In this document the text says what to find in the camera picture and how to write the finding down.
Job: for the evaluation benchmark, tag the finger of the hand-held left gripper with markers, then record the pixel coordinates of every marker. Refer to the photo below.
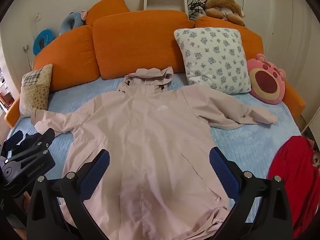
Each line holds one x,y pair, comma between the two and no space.
43,140

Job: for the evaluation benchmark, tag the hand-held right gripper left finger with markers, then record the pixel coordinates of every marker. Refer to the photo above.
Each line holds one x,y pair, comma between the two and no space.
96,175

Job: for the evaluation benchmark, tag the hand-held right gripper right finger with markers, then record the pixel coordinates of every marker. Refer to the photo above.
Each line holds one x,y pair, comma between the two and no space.
225,173

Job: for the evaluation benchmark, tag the pink hooded jacket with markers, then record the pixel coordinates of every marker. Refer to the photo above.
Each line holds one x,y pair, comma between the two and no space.
150,135

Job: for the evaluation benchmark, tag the dark garment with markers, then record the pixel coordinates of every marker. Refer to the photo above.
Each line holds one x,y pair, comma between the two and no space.
15,138

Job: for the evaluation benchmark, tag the light blue bed mat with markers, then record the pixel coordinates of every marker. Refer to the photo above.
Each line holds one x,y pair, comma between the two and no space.
250,140

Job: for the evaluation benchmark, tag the beige plaid pillow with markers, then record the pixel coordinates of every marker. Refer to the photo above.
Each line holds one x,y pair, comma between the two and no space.
35,90

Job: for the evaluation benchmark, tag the brown wooden furniture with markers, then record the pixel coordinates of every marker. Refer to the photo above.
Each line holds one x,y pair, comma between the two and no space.
5,92

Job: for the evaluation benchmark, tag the red garment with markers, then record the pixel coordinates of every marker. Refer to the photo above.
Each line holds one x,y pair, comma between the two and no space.
292,180

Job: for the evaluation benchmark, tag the pink bear plush cushion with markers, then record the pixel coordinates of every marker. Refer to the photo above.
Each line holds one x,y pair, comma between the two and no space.
266,80

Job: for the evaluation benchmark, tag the white blue floral pillow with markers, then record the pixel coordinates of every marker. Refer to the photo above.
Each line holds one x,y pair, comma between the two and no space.
212,57

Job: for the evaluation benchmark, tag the blue elephant neck pillow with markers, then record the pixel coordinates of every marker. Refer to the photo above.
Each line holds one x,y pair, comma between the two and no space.
68,22

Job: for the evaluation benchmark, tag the brown teddy bear plush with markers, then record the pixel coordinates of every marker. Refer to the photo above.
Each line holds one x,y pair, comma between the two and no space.
225,3

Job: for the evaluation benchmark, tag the white wall switch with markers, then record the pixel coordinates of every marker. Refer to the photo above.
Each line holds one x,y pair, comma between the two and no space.
38,17

